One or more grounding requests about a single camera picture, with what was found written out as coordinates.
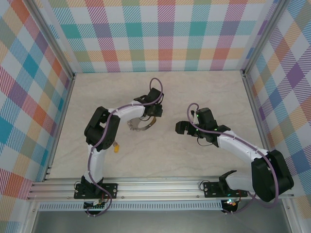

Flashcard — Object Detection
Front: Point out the aluminium frame post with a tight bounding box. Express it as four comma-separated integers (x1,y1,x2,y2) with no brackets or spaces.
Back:
28,0,76,79
242,0,290,76

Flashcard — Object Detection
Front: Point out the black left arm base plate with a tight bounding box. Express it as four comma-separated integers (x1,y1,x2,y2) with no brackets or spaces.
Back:
73,183,119,200

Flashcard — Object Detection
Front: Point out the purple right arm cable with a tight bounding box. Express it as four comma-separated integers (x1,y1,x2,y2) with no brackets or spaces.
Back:
186,102,280,216

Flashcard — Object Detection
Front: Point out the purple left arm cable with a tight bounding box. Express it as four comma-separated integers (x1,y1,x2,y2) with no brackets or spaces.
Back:
86,77,164,217

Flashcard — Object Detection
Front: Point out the slotted grey cable duct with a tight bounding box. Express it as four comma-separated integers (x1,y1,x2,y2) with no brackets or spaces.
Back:
38,202,224,212

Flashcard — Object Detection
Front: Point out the metal keyring with chain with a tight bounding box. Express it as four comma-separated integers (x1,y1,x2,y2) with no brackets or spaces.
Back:
125,117,156,132

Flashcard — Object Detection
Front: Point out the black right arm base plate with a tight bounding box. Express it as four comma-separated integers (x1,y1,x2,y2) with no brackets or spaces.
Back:
203,181,248,198

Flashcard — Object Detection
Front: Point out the aluminium mounting rail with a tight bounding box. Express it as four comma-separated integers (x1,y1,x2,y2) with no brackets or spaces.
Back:
26,176,295,201

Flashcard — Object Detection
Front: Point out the aluminium side rail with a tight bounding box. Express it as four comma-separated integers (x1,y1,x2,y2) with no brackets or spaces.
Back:
42,72,77,183
242,69,272,152

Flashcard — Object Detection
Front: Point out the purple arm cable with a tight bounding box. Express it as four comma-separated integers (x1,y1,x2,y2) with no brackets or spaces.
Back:
86,77,164,217
186,102,280,216

